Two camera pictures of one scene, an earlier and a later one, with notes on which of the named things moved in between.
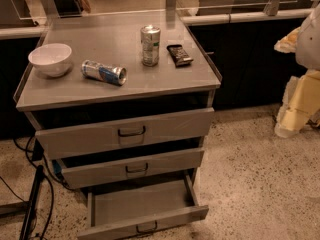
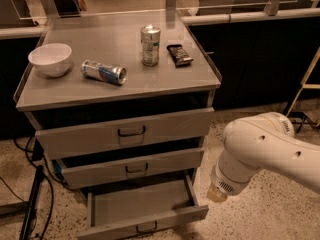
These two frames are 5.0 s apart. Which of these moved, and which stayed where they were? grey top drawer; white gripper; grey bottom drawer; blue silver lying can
Moved: white gripper
Stayed: grey bottom drawer; blue silver lying can; grey top drawer
